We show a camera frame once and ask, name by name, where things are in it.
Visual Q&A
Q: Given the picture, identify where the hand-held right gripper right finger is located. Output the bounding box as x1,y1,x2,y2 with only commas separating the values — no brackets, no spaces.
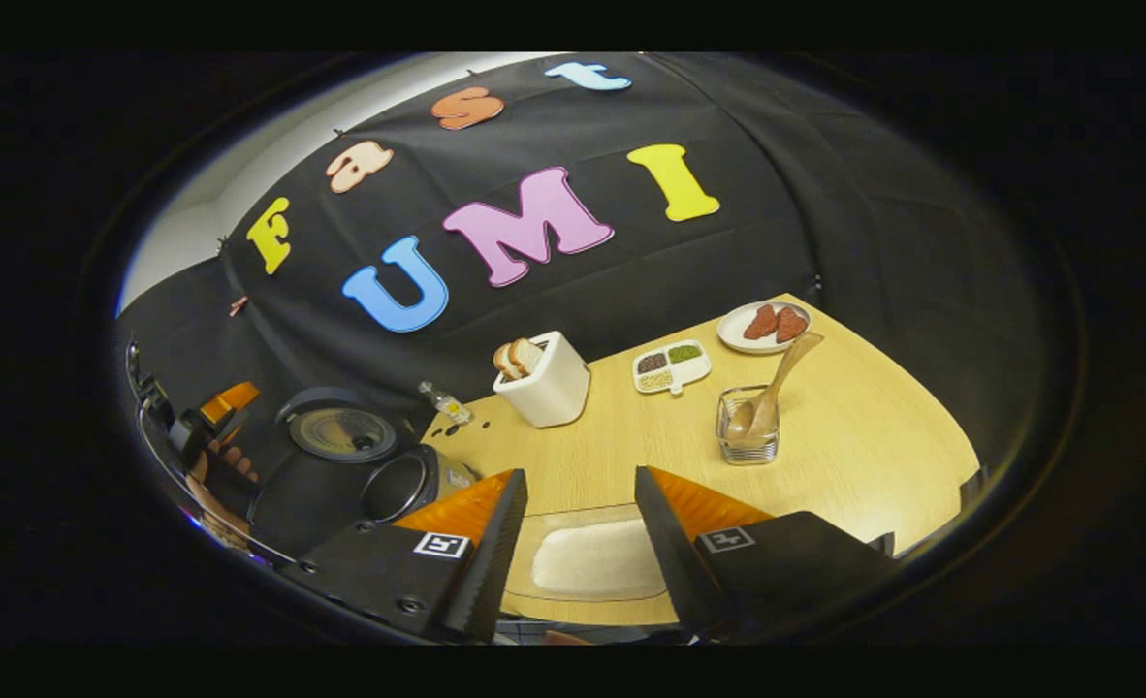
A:
634,465,899,641

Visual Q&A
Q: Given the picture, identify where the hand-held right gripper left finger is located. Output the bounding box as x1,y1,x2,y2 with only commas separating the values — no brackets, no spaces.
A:
282,468,530,644

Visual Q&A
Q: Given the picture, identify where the clear tray of rice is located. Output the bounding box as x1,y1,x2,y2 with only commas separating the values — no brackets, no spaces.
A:
531,504,671,602

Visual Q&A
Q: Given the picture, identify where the dark grey rice cooker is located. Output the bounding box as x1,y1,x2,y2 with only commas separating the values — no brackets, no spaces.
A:
248,388,482,558

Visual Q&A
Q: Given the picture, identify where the clear glass chopstick holder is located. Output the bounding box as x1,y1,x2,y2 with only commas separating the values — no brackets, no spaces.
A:
716,385,780,466

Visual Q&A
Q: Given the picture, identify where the wooden spoon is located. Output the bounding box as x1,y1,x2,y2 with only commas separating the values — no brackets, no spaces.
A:
725,332,824,447

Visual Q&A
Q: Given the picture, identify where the small clear glass bottle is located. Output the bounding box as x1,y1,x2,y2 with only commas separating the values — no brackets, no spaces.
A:
418,380,473,428

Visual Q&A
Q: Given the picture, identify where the white toaster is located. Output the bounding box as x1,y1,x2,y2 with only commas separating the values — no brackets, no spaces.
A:
493,331,591,428

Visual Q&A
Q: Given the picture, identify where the white divided grain dish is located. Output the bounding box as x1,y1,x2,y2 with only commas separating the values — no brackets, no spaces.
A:
631,339,712,397

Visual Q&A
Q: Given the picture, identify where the round white plate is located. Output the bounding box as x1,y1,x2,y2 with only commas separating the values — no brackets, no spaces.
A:
716,301,812,354

